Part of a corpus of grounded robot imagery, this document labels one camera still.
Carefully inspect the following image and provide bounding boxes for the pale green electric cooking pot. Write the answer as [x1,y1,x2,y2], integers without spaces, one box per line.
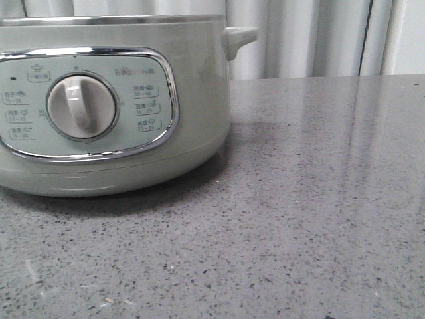
[1,15,258,197]

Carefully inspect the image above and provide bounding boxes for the grey white control knob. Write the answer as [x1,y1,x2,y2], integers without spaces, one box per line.
[47,74,116,140]

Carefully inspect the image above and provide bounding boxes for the white pleated curtain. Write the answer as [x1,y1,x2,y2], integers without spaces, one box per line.
[1,1,424,79]

